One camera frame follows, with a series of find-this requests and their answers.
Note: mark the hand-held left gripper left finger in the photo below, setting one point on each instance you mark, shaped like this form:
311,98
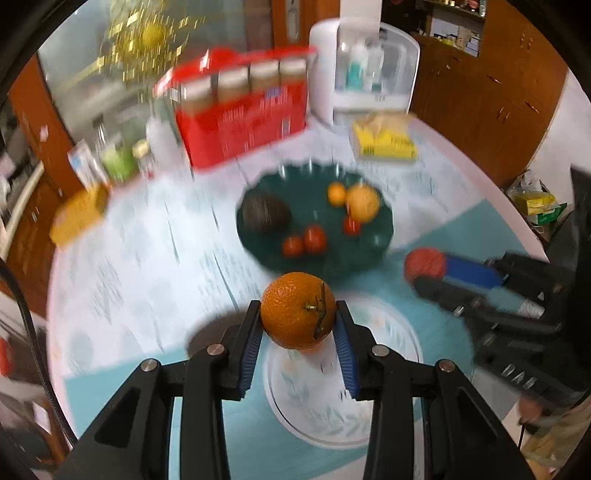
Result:
247,355

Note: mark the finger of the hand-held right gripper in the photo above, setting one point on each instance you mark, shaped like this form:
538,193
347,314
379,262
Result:
438,293
471,271

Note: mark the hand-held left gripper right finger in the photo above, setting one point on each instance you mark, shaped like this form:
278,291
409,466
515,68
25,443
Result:
346,360

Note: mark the red lychee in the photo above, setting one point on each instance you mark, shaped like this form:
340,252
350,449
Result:
425,263

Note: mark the orange with stem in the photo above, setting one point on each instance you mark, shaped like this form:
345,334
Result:
298,311

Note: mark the white printed plate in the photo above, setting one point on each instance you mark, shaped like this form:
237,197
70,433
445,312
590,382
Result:
304,415

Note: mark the dark green scalloped plate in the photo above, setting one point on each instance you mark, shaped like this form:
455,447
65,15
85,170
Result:
355,258

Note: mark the small cherry tomato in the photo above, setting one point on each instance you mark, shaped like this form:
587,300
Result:
352,225

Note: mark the large yellow orange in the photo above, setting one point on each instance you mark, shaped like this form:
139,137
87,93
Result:
363,203

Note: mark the red tomato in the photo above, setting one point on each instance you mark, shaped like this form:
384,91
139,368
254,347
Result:
292,245
314,239

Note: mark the dark avocado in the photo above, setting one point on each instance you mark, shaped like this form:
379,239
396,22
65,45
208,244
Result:
265,214

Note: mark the small orange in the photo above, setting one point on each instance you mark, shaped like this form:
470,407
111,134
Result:
337,194

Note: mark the yellow green packages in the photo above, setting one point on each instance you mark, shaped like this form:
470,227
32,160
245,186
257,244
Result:
538,203

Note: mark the yellow tissue box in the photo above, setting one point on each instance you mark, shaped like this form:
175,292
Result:
385,138

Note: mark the brown wooden cabinet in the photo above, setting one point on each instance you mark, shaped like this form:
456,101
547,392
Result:
485,92

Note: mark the flat yellow box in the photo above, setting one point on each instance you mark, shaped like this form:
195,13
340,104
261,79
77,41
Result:
78,214

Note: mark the red box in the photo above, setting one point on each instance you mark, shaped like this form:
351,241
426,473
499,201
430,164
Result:
231,134

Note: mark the small glass jar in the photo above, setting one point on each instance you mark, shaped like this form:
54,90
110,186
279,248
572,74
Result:
143,156

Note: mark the teal bottle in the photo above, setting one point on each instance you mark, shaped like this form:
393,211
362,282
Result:
355,69

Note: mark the green label oil bottle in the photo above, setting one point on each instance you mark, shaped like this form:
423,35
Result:
117,159

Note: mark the white squeeze bottle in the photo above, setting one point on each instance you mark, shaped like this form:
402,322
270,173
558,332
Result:
161,136

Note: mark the white countertop cabinet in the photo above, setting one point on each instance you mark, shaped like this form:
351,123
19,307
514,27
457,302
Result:
323,78

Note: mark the blue and white carton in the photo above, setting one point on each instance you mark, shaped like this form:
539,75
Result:
84,166

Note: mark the wooden kitchen cabinet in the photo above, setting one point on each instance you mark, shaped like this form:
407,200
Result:
27,221

